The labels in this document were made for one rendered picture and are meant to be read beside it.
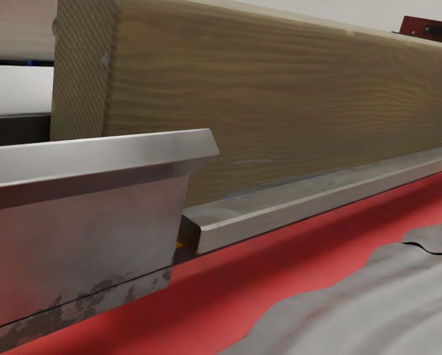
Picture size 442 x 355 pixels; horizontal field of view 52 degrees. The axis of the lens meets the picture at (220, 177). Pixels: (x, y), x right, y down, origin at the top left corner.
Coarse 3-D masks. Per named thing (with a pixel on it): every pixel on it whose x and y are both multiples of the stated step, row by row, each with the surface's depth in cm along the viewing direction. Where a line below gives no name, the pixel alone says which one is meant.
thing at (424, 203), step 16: (432, 176) 38; (384, 192) 32; (400, 192) 33; (416, 192) 34; (432, 192) 34; (352, 208) 28; (368, 208) 29; (384, 208) 29; (400, 208) 30; (416, 208) 31; (432, 208) 31; (368, 224) 27; (384, 224) 27; (400, 224) 28; (416, 224) 28; (432, 224) 29
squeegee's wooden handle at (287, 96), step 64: (64, 0) 12; (128, 0) 11; (192, 0) 12; (64, 64) 12; (128, 64) 11; (192, 64) 13; (256, 64) 15; (320, 64) 17; (384, 64) 21; (64, 128) 13; (128, 128) 12; (192, 128) 14; (256, 128) 16; (320, 128) 19; (384, 128) 23; (192, 192) 15
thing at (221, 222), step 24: (360, 168) 23; (384, 168) 24; (408, 168) 25; (432, 168) 27; (264, 192) 17; (288, 192) 18; (312, 192) 18; (336, 192) 19; (360, 192) 21; (192, 216) 14; (216, 216) 15; (240, 216) 15; (264, 216) 16; (288, 216) 17; (192, 240) 14; (216, 240) 15
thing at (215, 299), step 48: (288, 240) 23; (336, 240) 24; (384, 240) 25; (192, 288) 18; (240, 288) 18; (288, 288) 19; (48, 336) 14; (96, 336) 14; (144, 336) 15; (192, 336) 15; (240, 336) 16
